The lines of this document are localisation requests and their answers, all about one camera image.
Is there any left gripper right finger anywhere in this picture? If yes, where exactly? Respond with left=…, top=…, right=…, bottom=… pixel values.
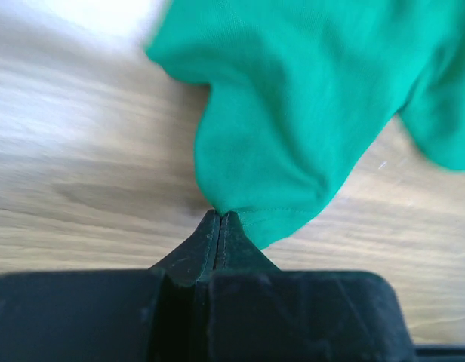
left=196, top=210, right=416, bottom=361

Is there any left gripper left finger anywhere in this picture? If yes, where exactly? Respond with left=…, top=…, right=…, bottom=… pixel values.
left=0, top=211, right=220, bottom=361

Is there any green t shirt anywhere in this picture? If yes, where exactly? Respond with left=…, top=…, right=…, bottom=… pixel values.
left=146, top=1, right=465, bottom=248

